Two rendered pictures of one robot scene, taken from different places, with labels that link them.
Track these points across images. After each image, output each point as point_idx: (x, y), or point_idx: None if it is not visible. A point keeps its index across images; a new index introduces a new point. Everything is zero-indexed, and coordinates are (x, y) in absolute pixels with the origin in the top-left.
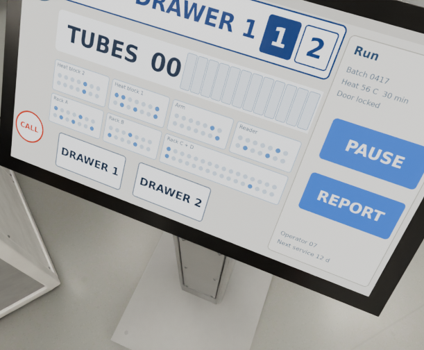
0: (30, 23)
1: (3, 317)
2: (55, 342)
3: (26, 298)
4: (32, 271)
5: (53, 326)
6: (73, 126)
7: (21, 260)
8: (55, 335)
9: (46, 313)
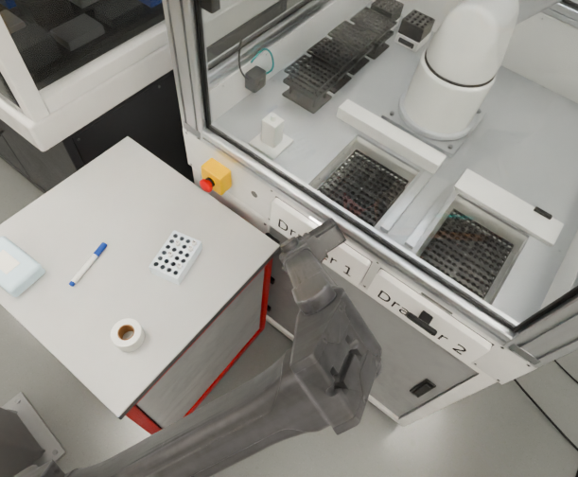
0: None
1: None
2: (357, 447)
3: (382, 406)
4: (417, 414)
5: (366, 436)
6: None
7: (430, 411)
8: (361, 442)
9: (373, 424)
